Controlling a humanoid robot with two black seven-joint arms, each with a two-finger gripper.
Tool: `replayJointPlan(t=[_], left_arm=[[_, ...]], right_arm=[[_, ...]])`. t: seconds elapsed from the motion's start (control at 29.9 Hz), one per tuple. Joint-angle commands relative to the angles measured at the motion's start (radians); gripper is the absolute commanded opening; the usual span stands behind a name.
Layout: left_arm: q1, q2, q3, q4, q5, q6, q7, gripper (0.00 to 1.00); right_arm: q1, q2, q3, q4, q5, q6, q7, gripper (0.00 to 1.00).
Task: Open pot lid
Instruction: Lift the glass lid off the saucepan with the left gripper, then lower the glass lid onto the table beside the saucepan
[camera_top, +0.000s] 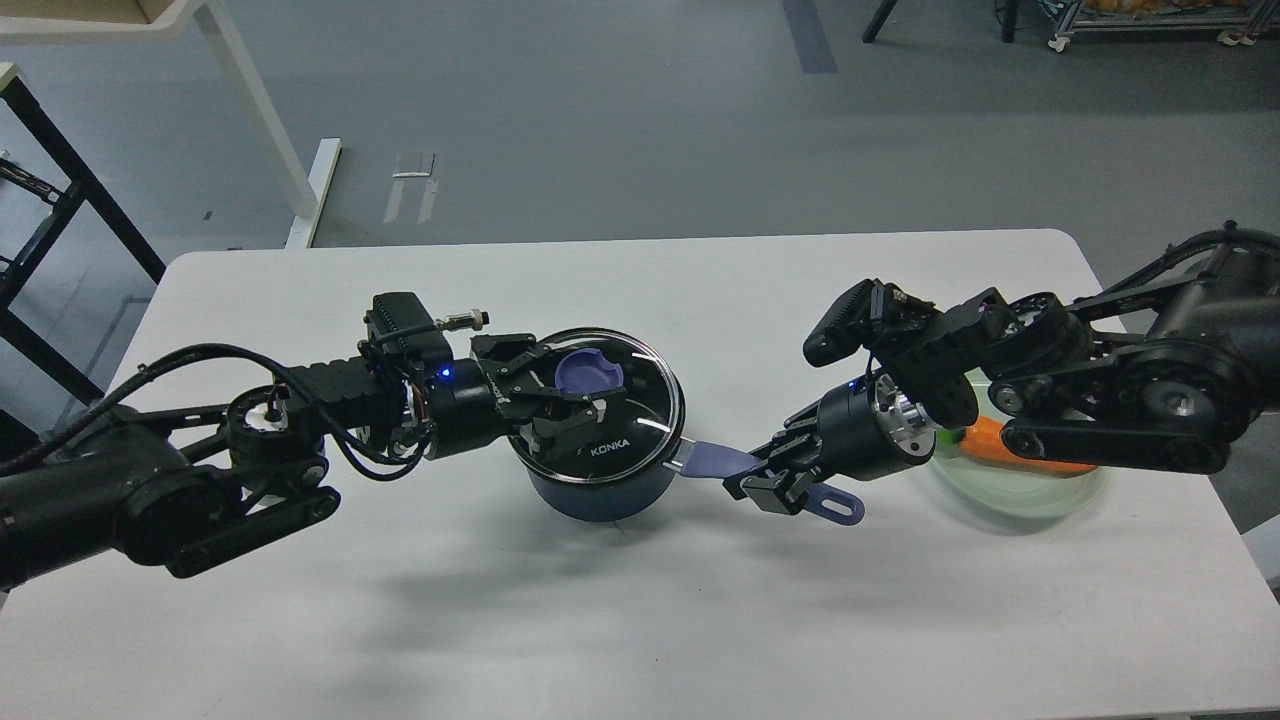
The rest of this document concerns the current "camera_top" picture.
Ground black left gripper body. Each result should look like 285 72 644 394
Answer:
425 359 509 460

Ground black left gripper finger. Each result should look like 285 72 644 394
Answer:
508 395 611 465
470 334 605 404

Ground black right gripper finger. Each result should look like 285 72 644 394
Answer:
722 452 827 515
751 401 823 462

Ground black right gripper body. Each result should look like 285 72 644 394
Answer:
815 372 937 480

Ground glass pot lid purple knob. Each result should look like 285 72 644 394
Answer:
506 328 687 487

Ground dark blue saucepan purple handle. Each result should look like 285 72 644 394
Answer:
520 328 867 527

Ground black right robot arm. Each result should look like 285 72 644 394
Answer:
716 222 1277 525

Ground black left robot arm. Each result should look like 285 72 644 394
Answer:
3 327 625 591

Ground orange toy carrot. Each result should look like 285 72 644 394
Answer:
934 416 1100 477

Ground pale green glass plate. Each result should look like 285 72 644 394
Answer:
929 370 1108 520

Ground metal cart with casters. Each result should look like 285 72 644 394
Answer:
1046 1 1277 54

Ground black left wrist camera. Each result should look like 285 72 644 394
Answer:
358 292 490 375

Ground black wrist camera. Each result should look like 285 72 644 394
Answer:
803 279 933 366
358 292 490 375

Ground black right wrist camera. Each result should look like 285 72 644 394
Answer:
803 279 933 366

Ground white table frame leg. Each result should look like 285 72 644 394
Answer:
1 1 343 250

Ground black metal rack frame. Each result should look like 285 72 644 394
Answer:
1 63 166 405

